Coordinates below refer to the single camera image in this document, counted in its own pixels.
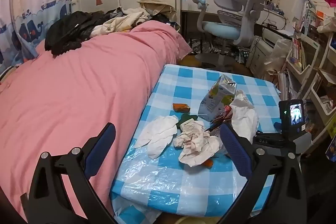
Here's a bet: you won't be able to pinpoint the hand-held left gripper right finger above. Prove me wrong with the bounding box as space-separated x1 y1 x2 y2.
219 123 309 224

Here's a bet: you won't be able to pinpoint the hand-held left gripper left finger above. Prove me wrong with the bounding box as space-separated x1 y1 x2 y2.
20 122 117 224

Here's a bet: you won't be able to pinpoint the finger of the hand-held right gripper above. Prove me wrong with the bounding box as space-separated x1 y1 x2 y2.
252 132 285 149

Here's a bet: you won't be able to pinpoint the large white tissue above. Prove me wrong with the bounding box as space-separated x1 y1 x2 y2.
228 90 259 140

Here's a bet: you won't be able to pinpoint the stained paper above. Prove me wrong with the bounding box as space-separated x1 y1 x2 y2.
173 122 223 167

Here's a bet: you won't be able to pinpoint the red orange printed wrapper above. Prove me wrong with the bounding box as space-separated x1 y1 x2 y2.
210 105 234 125

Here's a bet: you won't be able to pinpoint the drink carton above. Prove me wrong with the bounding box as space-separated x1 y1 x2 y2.
197 74 238 122

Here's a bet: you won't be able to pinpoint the clear plastic bottle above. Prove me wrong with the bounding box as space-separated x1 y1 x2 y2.
176 113 198 131

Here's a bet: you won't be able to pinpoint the dark orange peel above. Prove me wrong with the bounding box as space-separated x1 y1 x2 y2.
172 103 191 112

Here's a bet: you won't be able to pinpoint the white book rack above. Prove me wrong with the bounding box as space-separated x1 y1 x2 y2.
278 30 336 151

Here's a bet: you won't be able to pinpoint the clear plastic bag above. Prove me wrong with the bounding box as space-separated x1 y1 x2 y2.
265 39 292 76

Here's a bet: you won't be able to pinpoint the pink blanket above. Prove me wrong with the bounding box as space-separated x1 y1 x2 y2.
0 21 193 222

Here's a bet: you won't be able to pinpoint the blue checked tablecloth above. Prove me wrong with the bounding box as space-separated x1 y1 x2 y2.
110 64 281 218

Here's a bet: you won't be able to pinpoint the row of upright books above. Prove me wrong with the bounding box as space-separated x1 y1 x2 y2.
291 38 309 71

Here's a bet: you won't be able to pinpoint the white drawer cabinet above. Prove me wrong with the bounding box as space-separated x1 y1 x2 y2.
247 40 276 75

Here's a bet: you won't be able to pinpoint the white printer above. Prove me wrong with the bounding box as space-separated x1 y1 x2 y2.
261 27 294 50

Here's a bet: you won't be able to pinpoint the white cloth bag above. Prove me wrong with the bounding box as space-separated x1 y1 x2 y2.
316 17 336 33

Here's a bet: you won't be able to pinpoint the grey desk chair blue seat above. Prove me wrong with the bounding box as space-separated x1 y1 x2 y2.
193 0 269 67

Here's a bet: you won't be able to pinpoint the striped pillow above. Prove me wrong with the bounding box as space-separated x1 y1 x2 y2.
0 67 20 85

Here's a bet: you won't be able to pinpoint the black jacket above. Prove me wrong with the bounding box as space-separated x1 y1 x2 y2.
45 11 111 55

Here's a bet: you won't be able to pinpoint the beige clothes pile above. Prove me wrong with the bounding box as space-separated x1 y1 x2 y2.
91 7 153 37

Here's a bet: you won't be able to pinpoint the tan cloth bag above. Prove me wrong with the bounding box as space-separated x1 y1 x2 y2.
136 0 175 14

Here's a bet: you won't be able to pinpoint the ship print curtain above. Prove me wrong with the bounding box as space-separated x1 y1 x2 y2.
0 0 79 75

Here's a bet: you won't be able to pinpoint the colourful wall chart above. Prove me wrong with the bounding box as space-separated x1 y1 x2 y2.
299 0 317 33

